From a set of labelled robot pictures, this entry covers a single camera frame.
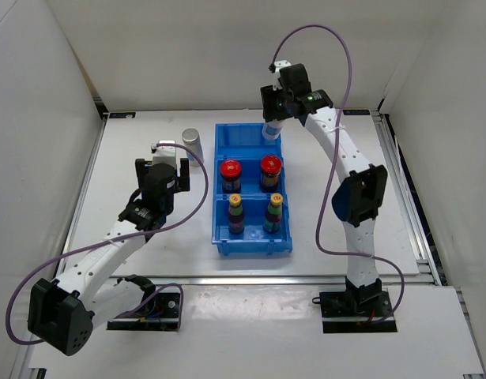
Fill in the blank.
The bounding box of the silver cap shaker bottle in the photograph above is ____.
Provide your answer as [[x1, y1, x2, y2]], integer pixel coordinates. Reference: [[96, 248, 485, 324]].
[[262, 120, 284, 141], [182, 128, 204, 167]]

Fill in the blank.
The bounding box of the red lid sauce jar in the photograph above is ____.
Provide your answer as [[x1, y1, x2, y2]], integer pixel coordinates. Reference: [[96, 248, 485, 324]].
[[260, 155, 282, 192], [220, 159, 242, 193]]

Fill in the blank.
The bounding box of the yellow cap sauce bottle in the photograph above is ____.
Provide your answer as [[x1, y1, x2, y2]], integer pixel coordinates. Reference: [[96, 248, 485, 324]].
[[263, 193, 284, 234], [228, 193, 244, 234]]

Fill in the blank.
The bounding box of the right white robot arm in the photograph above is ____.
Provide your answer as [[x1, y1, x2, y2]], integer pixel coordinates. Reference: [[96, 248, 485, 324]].
[[261, 60, 388, 316]]

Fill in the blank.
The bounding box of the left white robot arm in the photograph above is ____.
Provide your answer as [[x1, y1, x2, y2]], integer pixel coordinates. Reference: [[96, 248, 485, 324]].
[[28, 158, 190, 356]]

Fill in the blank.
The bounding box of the blue plastic divided bin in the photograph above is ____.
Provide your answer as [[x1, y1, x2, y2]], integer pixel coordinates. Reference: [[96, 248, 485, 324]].
[[212, 123, 292, 256]]

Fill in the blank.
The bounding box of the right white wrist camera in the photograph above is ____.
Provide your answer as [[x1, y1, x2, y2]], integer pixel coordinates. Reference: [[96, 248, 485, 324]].
[[269, 60, 291, 73]]

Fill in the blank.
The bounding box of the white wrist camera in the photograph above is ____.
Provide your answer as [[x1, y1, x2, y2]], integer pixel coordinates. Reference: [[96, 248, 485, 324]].
[[269, 60, 291, 73], [151, 140, 177, 168]]

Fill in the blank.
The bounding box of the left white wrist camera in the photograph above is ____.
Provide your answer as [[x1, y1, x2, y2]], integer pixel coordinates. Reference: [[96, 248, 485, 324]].
[[151, 140, 177, 168]]

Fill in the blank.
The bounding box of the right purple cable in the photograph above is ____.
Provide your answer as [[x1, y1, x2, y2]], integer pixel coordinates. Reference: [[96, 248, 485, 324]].
[[270, 24, 406, 325]]

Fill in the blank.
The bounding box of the purple cable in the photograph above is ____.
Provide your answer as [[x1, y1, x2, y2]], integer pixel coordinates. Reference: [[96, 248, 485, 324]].
[[5, 142, 210, 345], [270, 24, 406, 325]]

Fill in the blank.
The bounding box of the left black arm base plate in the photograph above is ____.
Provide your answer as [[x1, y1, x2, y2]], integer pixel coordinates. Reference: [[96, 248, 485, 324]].
[[106, 275, 184, 332]]

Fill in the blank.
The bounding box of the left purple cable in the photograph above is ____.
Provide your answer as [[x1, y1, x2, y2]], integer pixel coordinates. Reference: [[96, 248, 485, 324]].
[[5, 142, 210, 345]]

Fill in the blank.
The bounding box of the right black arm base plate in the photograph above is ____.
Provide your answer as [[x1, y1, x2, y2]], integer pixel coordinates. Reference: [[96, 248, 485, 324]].
[[311, 291, 397, 334]]

